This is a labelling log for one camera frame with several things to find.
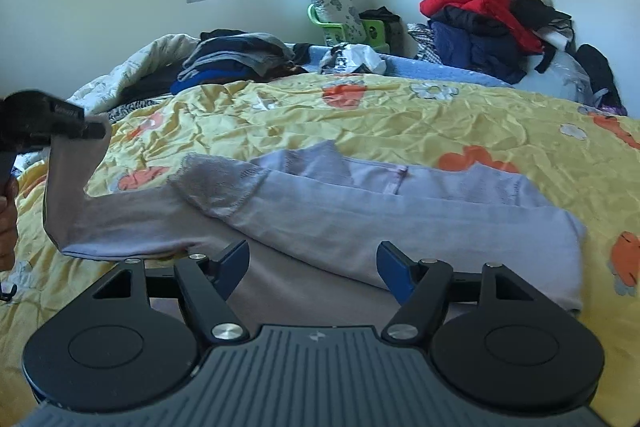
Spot navy jacket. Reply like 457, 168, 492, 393
428, 7, 532, 84

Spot white printed plastic bag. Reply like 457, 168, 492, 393
319, 43, 389, 76

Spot yellow carrot-print blanket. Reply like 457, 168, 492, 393
0, 72, 640, 427

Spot black garment on chair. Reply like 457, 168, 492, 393
359, 6, 401, 26

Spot stack of folded dark clothes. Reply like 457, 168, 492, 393
170, 29, 312, 96

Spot checkered cloth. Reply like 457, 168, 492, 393
407, 23, 442, 62

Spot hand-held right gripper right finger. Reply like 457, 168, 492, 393
376, 241, 551, 346

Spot green plastic chair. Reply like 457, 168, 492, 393
307, 4, 391, 54

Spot pale lavender tights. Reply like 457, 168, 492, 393
42, 119, 587, 313

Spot white printed quilt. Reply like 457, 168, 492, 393
66, 34, 202, 124

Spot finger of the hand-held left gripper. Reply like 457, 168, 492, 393
49, 99, 110, 140

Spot light blue covered bundle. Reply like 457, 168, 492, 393
510, 51, 602, 104

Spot red jacket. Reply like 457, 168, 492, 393
419, 0, 544, 54

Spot person's left hand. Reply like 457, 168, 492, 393
0, 179, 19, 273

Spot purple plastic bag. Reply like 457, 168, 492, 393
594, 88, 629, 116

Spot black crumpled garment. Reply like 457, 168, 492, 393
509, 0, 574, 74

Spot black hanging garment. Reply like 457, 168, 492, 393
575, 44, 624, 108

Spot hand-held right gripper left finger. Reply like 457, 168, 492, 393
82, 240, 251, 346

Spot grey floral pillow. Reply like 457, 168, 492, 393
306, 0, 369, 42

